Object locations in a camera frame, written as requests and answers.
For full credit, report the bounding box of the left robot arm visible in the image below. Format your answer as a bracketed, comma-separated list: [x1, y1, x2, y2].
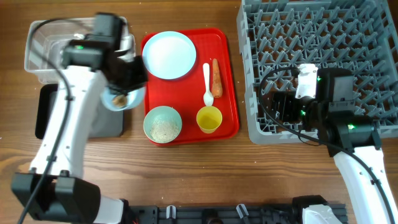
[11, 12, 148, 223]

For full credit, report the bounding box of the grey dishwasher rack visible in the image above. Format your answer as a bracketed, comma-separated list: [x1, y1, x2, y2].
[236, 0, 397, 144]

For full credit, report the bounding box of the black plastic tray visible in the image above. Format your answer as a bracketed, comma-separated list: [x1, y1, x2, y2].
[35, 84, 124, 139]

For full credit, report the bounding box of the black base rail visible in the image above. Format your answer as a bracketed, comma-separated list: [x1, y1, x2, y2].
[131, 204, 303, 224]

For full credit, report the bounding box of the red serving tray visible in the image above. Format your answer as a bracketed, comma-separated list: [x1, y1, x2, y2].
[141, 28, 239, 145]

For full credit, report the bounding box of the white plastic spoon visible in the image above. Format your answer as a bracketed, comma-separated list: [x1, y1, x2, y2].
[203, 63, 214, 106]

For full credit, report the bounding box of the white rice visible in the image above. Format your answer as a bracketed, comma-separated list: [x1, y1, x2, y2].
[150, 119, 180, 143]

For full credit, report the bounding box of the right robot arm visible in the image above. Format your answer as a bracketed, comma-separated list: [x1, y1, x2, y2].
[268, 64, 397, 223]

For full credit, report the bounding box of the orange carrot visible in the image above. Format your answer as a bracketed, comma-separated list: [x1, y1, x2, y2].
[211, 58, 223, 98]

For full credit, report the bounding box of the black cable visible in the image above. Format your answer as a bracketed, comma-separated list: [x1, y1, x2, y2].
[17, 17, 94, 224]
[257, 67, 398, 224]

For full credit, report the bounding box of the light blue bowl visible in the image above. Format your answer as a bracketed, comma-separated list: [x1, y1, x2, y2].
[101, 87, 146, 111]

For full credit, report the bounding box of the large light blue plate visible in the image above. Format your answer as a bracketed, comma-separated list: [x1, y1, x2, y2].
[142, 31, 197, 80]

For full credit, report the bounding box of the clear plastic bin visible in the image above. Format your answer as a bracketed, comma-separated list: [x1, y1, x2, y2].
[25, 13, 137, 86]

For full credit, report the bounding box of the left black cable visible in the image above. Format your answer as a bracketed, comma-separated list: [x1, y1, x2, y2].
[17, 17, 94, 224]

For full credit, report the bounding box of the right black cable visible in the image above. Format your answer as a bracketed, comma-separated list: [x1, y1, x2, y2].
[257, 67, 398, 224]

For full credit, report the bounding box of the yellow plastic cup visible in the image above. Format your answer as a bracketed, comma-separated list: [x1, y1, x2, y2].
[196, 106, 223, 134]

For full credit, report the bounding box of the brown food scrap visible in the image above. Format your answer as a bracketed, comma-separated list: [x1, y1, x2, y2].
[112, 95, 128, 108]

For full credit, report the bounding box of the green bowl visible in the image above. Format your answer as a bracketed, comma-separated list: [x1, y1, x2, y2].
[143, 106, 182, 144]

